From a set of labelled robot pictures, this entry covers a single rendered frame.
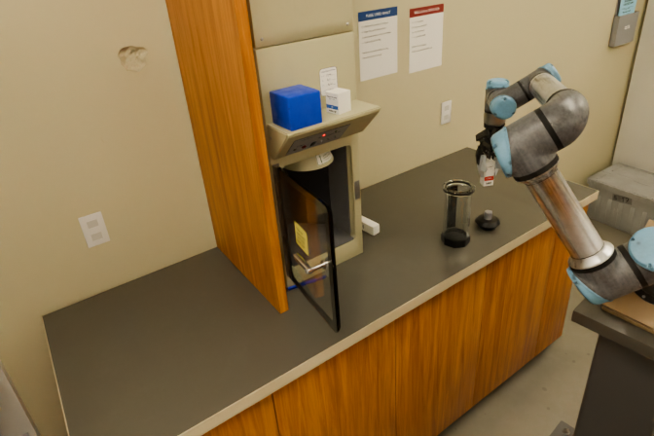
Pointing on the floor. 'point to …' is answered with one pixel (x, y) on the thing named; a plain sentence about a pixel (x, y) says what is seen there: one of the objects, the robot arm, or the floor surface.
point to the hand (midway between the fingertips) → (488, 172)
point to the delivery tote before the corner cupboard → (623, 198)
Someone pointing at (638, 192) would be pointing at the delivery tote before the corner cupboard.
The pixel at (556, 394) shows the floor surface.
